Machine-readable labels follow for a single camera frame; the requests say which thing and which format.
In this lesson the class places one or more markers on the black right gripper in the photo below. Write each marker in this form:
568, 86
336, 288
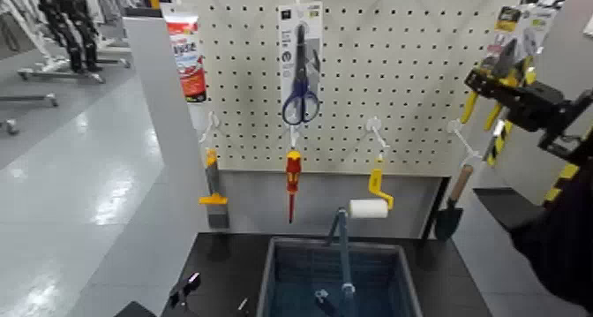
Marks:
542, 108

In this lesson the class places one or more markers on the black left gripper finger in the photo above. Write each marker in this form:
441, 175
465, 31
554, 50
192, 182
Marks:
243, 305
184, 287

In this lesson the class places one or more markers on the yellow pliers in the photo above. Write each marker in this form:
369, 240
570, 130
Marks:
505, 57

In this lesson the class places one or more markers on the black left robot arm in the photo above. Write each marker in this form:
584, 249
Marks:
134, 311

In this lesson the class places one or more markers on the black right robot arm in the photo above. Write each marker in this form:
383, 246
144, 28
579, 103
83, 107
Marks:
565, 244

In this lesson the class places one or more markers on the white pegboard hook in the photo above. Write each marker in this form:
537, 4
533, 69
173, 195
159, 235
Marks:
293, 135
373, 124
299, 4
456, 128
212, 121

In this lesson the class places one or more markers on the grey pillar with hazard tape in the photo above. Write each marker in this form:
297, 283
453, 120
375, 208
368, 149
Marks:
523, 170

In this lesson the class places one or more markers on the cream pegboard panel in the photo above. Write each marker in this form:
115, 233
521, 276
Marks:
394, 77

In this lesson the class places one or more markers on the black metal upright bar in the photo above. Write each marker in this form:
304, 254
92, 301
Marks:
440, 191

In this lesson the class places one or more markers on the yellow grey scraper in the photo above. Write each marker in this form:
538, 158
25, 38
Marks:
213, 175

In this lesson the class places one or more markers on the red yellow screwdriver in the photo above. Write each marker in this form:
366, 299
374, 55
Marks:
293, 170

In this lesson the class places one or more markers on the blue scissors in package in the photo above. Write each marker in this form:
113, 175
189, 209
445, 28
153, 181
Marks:
302, 54

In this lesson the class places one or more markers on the red white sealant tube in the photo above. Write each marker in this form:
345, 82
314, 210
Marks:
187, 54

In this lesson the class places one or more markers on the grey wheeled base bar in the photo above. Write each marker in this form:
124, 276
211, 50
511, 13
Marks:
32, 98

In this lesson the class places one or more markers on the black robot on stand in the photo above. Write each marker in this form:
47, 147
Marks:
69, 26

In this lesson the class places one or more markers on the white robot on stand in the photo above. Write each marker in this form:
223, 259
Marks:
28, 22

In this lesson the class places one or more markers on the grey display stand frame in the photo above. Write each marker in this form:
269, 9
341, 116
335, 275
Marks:
259, 198

